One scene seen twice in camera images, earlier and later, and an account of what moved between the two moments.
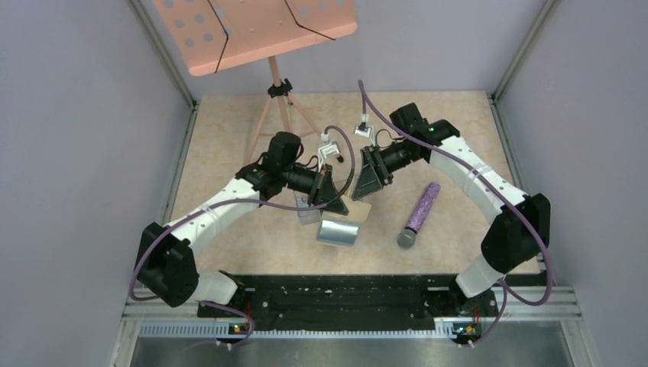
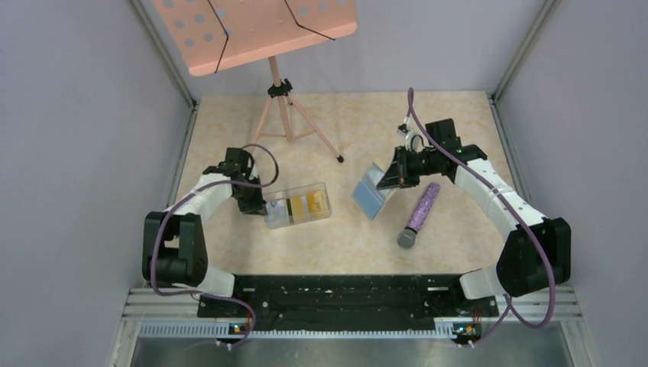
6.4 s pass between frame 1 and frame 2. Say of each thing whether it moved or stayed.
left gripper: moved
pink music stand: stayed
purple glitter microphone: stayed
